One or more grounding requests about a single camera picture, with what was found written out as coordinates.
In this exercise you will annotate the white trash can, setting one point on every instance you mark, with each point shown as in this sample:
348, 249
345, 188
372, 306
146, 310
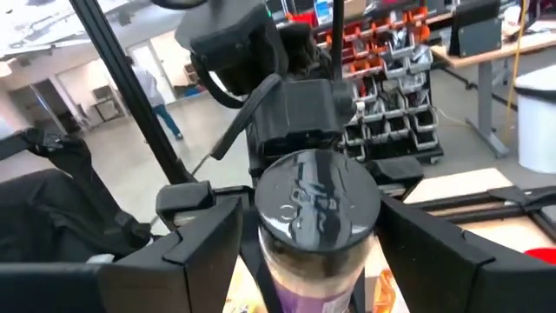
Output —
538, 130

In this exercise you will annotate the person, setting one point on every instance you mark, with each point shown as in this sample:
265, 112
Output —
150, 87

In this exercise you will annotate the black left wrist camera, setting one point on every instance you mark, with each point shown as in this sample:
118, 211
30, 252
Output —
234, 48

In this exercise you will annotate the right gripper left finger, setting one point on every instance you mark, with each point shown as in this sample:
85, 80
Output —
130, 287

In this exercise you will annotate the wooden desk grey legs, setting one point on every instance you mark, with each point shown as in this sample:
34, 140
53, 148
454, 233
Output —
485, 95

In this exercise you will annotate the grey metal cart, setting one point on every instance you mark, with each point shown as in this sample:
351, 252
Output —
106, 102

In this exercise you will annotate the black lid purple label jar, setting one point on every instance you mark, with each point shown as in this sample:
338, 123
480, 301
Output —
317, 200

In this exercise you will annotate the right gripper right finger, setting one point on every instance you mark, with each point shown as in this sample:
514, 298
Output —
456, 282

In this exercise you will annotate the parts bin rack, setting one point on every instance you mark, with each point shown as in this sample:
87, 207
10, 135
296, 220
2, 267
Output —
391, 108

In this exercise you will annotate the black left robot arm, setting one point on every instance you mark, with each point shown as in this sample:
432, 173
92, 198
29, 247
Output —
65, 208

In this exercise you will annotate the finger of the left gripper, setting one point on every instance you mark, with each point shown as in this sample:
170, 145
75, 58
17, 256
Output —
397, 171
184, 197

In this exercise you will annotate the orange ramen packet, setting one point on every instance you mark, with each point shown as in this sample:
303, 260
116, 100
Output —
384, 295

